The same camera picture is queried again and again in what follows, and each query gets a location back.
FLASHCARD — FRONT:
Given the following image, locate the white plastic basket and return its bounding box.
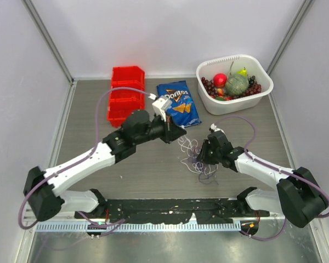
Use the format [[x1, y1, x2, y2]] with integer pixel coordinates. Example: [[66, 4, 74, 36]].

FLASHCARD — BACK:
[[196, 54, 274, 115]]

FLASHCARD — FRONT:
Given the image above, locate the red plastic bin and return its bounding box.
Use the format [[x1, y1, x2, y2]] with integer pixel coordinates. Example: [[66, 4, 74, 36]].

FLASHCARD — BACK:
[[107, 66, 145, 127]]

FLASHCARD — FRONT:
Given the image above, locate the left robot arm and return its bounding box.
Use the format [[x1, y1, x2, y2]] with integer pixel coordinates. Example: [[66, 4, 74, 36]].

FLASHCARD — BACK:
[[23, 110, 186, 222]]

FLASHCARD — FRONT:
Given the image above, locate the green pear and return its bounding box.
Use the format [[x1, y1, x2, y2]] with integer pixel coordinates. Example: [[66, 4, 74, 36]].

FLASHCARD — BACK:
[[236, 67, 248, 77]]

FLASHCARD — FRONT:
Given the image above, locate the right aluminium frame post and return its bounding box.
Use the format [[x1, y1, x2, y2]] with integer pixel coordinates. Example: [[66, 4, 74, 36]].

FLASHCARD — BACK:
[[266, 0, 315, 75]]

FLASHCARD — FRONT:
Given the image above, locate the red apple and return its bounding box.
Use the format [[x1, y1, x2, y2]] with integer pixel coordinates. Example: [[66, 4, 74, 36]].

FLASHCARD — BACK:
[[213, 73, 228, 88]]

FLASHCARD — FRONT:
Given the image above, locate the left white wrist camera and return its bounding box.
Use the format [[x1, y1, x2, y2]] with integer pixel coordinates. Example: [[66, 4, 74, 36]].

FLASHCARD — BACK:
[[152, 96, 172, 122]]

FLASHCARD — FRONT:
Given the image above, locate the green melon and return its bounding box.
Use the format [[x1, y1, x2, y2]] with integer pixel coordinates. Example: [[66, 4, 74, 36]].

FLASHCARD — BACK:
[[225, 74, 249, 96]]

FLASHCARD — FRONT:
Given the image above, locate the left aluminium frame post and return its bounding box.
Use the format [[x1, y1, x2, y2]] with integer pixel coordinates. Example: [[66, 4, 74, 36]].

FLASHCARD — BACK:
[[21, 0, 74, 84]]

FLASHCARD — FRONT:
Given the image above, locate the slotted cable duct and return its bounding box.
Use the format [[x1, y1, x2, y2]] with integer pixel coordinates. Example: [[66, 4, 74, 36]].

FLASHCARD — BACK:
[[36, 221, 241, 233]]

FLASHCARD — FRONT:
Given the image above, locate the aluminium frame post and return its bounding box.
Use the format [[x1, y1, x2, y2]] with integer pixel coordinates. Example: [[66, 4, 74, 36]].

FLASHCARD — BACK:
[[21, 0, 74, 84], [266, 0, 315, 75]]

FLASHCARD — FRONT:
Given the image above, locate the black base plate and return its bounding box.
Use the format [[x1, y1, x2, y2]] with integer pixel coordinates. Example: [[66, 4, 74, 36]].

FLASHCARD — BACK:
[[87, 198, 270, 225]]

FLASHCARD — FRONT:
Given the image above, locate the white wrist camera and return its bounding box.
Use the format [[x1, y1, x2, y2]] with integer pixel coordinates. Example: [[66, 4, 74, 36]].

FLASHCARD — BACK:
[[209, 123, 225, 135], [152, 96, 172, 122]]

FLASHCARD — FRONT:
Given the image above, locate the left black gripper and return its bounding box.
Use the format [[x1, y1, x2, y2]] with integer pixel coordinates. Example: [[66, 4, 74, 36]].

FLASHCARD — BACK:
[[134, 111, 186, 145]]

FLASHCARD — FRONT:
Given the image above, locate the dark red grape bunch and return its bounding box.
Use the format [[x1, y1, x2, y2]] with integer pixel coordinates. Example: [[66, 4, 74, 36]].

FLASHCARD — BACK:
[[201, 77, 218, 98]]

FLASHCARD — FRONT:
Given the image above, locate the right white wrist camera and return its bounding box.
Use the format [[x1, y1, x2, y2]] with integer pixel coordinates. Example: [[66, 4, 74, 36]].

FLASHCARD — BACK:
[[209, 123, 225, 135]]

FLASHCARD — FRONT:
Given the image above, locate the blue Doritos chip bag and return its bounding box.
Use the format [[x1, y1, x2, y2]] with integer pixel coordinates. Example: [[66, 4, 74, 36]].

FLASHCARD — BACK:
[[157, 81, 202, 127]]

